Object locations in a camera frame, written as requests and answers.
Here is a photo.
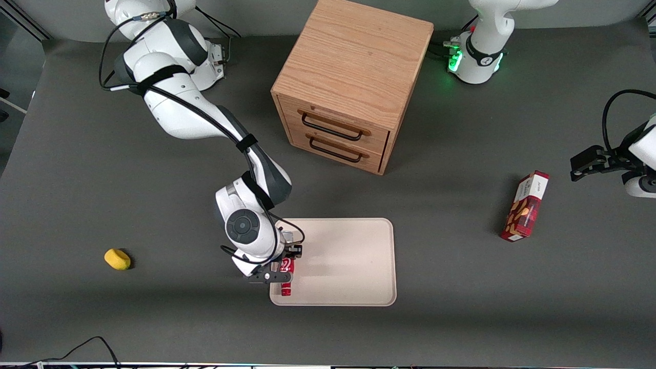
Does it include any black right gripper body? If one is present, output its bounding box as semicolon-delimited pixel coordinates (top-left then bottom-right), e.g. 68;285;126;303
271;231;304;272

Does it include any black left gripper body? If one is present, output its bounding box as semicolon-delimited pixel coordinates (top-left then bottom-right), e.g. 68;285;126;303
606;122;645;171

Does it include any red coke bottle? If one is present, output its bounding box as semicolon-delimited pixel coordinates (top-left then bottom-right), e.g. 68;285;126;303
280;232;296;297

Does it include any beige plastic tray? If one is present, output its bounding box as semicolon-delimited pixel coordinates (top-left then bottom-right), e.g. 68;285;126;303
270;218;397;307

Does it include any red snack box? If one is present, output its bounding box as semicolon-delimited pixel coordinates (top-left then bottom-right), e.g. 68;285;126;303
501;171;550;242

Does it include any yellow sponge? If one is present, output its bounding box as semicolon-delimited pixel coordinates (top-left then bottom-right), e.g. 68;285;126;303
104;249;131;270

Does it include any wooden drawer cabinet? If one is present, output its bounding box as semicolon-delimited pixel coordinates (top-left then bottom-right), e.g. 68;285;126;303
271;0;435;176

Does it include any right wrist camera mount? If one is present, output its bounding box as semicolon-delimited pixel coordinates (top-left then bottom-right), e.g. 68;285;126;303
249;270;293;285

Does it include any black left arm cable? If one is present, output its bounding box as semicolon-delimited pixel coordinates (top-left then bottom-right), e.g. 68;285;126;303
602;89;656;152

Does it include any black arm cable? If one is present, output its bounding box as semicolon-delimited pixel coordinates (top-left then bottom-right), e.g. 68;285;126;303
98;10;306;266
602;89;656;152

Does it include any wooden drawer with short handle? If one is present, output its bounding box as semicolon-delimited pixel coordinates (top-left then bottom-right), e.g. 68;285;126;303
287;127;386;174

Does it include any wooden drawer with long handle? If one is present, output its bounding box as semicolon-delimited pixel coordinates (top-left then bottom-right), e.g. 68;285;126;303
279;94;391;155

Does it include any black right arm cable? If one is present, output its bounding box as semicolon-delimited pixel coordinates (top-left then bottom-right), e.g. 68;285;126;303
98;10;306;266

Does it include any black cable at table edge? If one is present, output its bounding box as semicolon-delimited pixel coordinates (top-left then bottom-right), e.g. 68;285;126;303
0;336;121;369

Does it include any black right base cable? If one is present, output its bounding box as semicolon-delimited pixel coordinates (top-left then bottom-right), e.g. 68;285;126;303
195;6;242;62

